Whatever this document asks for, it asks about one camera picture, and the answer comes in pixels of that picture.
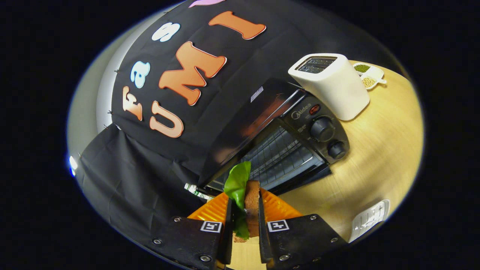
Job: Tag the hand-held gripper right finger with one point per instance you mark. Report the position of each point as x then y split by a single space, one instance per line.
263 232

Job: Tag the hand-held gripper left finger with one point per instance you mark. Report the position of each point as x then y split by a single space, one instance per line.
228 232

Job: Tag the lettuce sandwich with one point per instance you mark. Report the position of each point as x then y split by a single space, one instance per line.
252 202

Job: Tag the black toaster oven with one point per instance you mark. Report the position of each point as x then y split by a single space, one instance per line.
262 112

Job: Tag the white pop-up toaster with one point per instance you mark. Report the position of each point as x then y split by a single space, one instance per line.
337 90

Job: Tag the white green-label bottle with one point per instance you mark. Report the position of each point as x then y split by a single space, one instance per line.
195 190

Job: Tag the white plate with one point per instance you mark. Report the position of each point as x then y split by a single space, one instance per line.
369 221

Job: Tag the white dish of beans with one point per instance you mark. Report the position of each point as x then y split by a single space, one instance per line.
369 75

